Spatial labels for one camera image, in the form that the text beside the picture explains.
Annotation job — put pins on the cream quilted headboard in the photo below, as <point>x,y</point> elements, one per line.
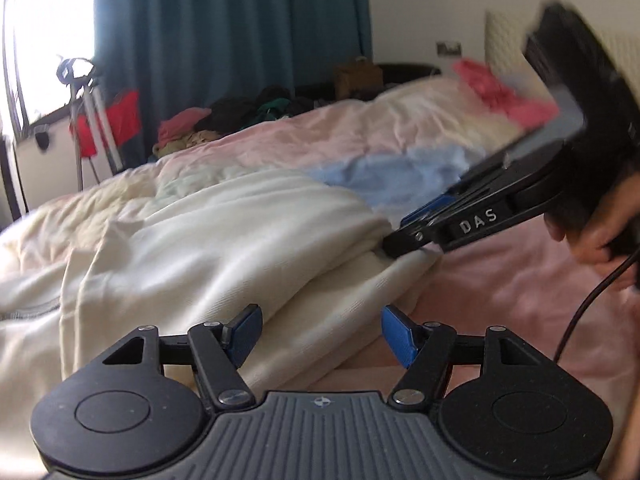
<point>505,35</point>

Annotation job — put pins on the person's right hand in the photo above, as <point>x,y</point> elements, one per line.
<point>600,240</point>

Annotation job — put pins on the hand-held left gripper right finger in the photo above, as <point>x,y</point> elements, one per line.
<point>397,332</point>

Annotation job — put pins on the dark framed window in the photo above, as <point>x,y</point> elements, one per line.
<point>50,35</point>

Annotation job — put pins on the black crumpled garment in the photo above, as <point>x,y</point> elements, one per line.
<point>230,110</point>

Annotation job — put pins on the garment steamer stand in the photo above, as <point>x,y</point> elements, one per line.
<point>90,105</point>

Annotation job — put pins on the red garment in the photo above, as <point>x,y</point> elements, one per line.
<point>122,120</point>

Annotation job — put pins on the silver wall switch plate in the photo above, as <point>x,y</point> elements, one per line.
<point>448,48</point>

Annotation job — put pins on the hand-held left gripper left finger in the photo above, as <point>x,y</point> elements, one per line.
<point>247,330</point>

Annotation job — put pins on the black steamer head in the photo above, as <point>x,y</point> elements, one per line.
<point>42,138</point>

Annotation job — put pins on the beige garment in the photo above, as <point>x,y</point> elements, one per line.
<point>200,139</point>

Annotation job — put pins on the bright pink cloth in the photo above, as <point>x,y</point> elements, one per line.
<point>500,92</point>

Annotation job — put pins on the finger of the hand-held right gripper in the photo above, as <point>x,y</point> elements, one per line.
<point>425,212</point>
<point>450,232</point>

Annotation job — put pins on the black leather sofa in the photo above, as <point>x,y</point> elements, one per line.
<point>405,72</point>

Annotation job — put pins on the brown paper bag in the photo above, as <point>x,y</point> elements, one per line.
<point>357,80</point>

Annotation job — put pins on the pink and blue bed blanket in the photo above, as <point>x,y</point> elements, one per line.
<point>500,285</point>

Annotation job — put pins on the wide teal curtain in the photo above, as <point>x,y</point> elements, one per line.
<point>225,25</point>

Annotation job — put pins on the green garment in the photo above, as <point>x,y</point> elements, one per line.
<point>272,106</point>

